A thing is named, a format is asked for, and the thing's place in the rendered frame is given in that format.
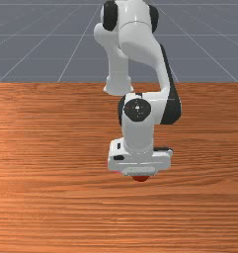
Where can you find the red apple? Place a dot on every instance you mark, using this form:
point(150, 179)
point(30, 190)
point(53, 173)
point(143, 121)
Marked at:
point(140, 179)

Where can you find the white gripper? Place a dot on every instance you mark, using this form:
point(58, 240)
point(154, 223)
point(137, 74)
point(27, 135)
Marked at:
point(140, 161)

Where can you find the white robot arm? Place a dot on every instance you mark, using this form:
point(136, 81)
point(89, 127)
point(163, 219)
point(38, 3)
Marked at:
point(137, 42)

